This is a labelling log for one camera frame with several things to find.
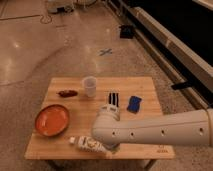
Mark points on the dark red chili pepper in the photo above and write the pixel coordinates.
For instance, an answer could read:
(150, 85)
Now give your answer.
(67, 93)

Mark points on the orange ceramic bowl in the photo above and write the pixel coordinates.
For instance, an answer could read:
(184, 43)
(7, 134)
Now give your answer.
(52, 120)

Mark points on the black white striped block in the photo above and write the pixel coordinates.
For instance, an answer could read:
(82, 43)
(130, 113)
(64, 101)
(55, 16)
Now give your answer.
(113, 99)

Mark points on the black box on floor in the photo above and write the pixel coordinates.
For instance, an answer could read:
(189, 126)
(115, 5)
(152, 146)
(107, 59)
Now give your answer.
(126, 31)

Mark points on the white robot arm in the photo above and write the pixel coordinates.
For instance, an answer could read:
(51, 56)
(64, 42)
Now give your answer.
(194, 128)

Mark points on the wooden folding table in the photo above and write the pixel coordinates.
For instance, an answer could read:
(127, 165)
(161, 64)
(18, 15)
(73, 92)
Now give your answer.
(82, 112)

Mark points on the blue sponge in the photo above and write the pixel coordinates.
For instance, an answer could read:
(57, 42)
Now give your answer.
(134, 104)

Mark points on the translucent plastic cup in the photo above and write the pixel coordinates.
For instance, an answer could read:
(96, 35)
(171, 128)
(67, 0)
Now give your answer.
(89, 85)

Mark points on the white plastic bottle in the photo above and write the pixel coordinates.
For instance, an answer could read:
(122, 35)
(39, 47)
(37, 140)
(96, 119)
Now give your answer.
(86, 145)

